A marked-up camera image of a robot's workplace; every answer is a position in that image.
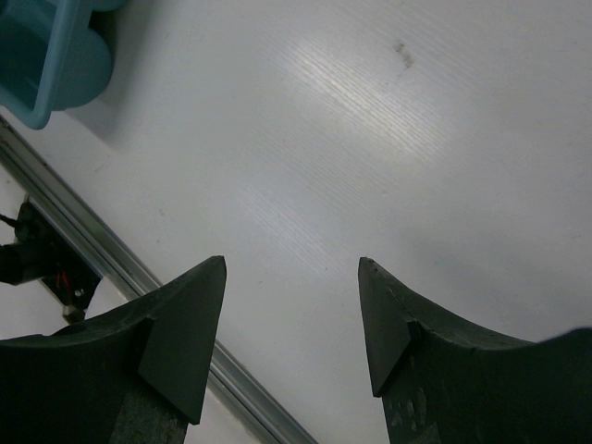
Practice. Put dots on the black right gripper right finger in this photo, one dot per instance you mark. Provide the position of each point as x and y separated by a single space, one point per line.
444 379

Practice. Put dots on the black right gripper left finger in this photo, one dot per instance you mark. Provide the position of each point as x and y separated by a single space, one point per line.
135 374

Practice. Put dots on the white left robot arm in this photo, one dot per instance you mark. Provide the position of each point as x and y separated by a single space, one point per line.
34 254

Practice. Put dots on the blue plastic organizer tray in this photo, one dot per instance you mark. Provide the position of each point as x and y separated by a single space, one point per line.
52 59

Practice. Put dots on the aluminium rail frame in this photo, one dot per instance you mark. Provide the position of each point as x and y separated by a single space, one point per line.
103 251

